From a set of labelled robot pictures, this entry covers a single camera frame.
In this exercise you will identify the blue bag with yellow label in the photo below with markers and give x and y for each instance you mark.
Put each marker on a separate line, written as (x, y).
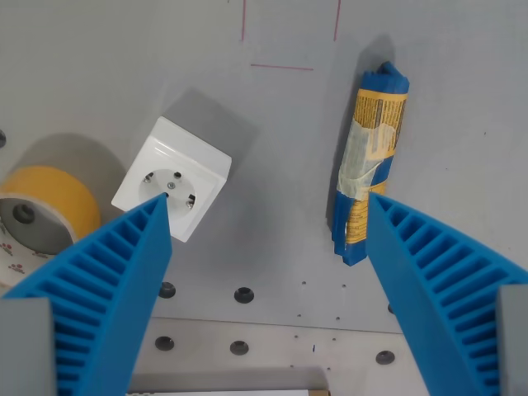
(371, 161)

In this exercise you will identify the yellow tape roll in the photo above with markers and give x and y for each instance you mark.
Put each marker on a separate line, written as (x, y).
(45, 206)

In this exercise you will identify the white wall power socket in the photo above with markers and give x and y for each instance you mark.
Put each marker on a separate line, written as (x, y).
(173, 181)

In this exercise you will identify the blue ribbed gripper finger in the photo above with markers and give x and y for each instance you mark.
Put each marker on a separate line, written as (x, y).
(119, 264)
(416, 255)

